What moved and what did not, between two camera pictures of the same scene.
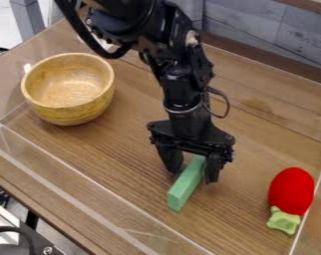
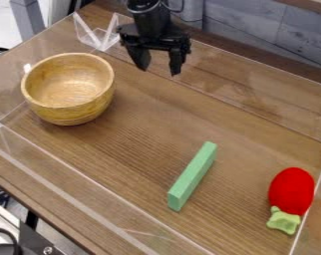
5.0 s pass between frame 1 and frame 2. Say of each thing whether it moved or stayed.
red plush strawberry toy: stayed
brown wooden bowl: stayed
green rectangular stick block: stayed
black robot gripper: moved
